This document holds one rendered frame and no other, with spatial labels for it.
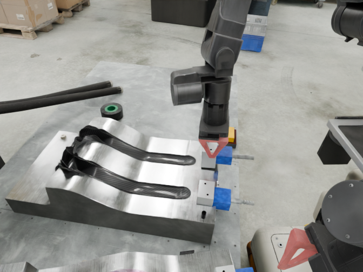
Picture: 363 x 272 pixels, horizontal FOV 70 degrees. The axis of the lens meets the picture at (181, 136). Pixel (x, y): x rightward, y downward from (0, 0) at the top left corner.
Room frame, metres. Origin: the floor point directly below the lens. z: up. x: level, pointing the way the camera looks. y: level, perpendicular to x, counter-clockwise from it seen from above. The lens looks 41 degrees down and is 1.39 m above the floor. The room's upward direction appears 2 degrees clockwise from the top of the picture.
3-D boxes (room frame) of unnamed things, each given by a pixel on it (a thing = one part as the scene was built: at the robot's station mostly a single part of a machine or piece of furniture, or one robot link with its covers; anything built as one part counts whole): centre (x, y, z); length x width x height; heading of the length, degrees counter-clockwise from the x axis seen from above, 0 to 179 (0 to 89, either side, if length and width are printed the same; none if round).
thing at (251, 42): (3.67, -0.77, 0.11); 0.61 x 0.41 x 0.22; 75
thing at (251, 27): (3.67, -0.77, 0.28); 0.61 x 0.41 x 0.15; 75
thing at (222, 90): (0.49, -0.07, 1.11); 0.07 x 0.06 x 0.07; 103
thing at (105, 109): (0.79, 0.26, 0.82); 0.08 x 0.08 x 0.04
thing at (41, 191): (0.46, 0.15, 0.87); 0.50 x 0.26 x 0.14; 83
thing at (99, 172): (0.45, 0.14, 0.92); 0.35 x 0.16 x 0.09; 83
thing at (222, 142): (0.47, -0.08, 0.98); 0.07 x 0.07 x 0.09; 83
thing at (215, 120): (0.49, -0.08, 1.05); 0.10 x 0.07 x 0.07; 173
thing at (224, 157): (0.48, -0.12, 0.92); 0.13 x 0.05 x 0.05; 83
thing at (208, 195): (0.37, -0.11, 0.89); 0.13 x 0.05 x 0.05; 82
